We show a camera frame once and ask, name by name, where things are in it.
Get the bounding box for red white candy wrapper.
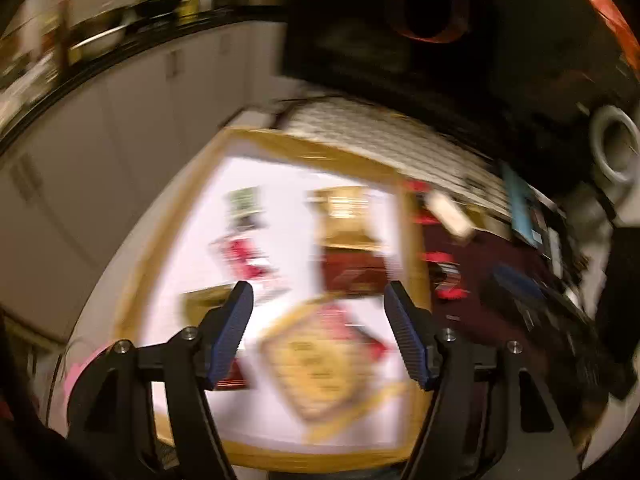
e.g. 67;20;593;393
209;234;274;281

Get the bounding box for large yellow cracker packet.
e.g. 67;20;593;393
258;295;407;444

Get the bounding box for beige wafer snack packet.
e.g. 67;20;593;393
424;190;475;242

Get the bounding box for gold foil snack packet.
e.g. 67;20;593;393
308;185;385;254

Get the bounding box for small green candy packet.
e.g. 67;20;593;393
227;186;265;232

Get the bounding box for dark red snack packet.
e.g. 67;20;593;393
320;248;390;297

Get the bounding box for gold cardboard tray box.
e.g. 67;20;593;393
115;128;431;472

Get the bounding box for blue notebook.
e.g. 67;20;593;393
502;164;542;249

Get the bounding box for white computer keyboard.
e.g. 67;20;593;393
284;96;510;219

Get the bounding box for white kitchen cabinets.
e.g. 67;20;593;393
1;21;284;342

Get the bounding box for steel mixing bowl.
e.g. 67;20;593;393
68;6;134;64

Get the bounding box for black wok pan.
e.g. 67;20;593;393
134;0;181;20

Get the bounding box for white ring light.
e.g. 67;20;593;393
590;105;639;185

